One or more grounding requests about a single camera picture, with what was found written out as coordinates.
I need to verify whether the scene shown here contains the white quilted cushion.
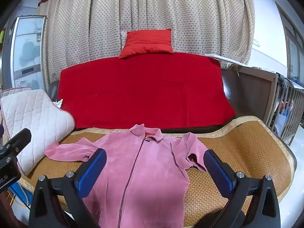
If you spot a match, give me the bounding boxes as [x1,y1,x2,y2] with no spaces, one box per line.
[0,88,76,177]

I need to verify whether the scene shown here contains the woven straw mat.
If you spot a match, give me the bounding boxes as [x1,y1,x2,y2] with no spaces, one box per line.
[18,115,295,228]

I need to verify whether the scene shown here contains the red blanket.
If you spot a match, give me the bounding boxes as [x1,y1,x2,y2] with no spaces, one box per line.
[58,53,237,130]

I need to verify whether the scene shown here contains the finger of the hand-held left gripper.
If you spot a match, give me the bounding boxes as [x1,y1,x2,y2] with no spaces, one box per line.
[4,128,32,153]

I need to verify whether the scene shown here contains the wooden crib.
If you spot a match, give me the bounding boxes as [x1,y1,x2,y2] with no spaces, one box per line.
[268,72,304,145]

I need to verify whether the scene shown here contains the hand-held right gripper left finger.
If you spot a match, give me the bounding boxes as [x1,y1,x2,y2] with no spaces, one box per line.
[28,148,107,228]

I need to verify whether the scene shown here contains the white board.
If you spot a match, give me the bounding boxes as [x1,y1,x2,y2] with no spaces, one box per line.
[204,53,245,65]

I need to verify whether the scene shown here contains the red pillow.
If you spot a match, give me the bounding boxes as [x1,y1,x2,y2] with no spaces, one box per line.
[118,28,174,59]

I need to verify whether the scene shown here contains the brown framed window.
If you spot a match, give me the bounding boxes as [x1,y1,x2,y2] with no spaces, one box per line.
[275,1,304,86]

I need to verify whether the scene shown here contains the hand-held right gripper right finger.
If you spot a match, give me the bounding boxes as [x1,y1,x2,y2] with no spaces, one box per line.
[203,149,281,228]

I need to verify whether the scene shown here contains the dark brown sofa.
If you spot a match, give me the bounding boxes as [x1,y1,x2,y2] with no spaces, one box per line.
[47,68,243,134]

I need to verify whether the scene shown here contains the pink corduroy jacket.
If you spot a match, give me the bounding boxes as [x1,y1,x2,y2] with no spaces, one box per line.
[43,123,207,228]

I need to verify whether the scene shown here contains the beige dotted curtain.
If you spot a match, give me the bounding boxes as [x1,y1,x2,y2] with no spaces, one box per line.
[36,0,256,88]

